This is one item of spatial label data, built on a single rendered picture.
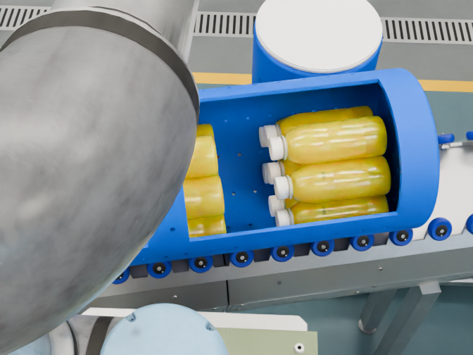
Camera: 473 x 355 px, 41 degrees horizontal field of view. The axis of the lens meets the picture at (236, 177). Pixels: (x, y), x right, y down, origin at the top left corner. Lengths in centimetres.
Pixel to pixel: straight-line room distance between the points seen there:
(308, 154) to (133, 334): 54
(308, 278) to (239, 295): 14
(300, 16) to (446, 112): 140
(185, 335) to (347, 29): 97
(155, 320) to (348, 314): 162
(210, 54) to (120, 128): 260
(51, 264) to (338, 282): 108
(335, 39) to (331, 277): 51
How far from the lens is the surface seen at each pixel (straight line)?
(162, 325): 61
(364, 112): 115
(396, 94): 106
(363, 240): 120
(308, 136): 105
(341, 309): 220
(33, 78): 24
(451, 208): 133
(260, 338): 84
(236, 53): 284
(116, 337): 60
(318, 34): 142
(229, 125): 122
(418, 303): 161
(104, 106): 24
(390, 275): 131
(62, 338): 60
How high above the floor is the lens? 200
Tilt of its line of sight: 56 degrees down
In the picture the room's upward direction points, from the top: straight up
